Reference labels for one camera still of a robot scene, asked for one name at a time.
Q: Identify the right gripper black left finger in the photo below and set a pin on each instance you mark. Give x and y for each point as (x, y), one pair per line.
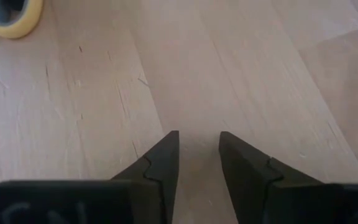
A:
(163, 165)

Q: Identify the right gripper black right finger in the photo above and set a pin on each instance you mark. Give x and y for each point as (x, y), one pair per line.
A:
(244, 168)

